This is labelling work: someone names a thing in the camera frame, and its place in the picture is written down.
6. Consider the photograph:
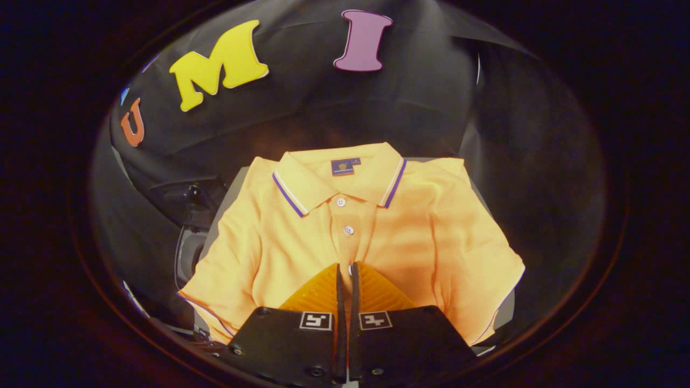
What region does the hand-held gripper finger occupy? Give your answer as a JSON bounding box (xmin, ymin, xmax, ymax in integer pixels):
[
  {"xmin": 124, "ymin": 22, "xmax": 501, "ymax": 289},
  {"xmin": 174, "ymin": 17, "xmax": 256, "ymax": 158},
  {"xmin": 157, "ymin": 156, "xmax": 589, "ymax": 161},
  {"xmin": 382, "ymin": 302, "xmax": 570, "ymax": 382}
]
[
  {"xmin": 348, "ymin": 261, "xmax": 478, "ymax": 386},
  {"xmin": 218, "ymin": 262, "xmax": 348, "ymax": 386}
]

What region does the yellow-orange polo shirt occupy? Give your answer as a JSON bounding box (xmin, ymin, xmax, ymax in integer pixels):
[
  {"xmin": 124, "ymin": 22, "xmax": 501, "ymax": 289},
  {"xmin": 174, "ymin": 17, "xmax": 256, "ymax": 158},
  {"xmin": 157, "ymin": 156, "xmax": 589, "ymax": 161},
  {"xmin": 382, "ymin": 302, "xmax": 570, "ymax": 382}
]
[{"xmin": 177, "ymin": 142, "xmax": 526, "ymax": 347}]

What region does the transparent washing machine lid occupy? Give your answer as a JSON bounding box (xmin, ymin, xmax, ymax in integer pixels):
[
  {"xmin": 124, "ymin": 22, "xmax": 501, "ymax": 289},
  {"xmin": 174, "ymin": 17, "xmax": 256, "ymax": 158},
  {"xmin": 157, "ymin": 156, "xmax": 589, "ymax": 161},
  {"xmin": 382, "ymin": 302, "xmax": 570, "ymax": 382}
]
[{"xmin": 144, "ymin": 177, "xmax": 230, "ymax": 228}]

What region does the grey cabinet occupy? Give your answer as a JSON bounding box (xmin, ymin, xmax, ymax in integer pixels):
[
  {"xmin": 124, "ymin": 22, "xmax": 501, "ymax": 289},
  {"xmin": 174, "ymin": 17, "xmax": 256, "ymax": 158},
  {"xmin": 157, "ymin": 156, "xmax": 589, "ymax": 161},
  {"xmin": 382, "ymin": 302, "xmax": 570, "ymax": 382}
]
[{"xmin": 193, "ymin": 157, "xmax": 516, "ymax": 356}]

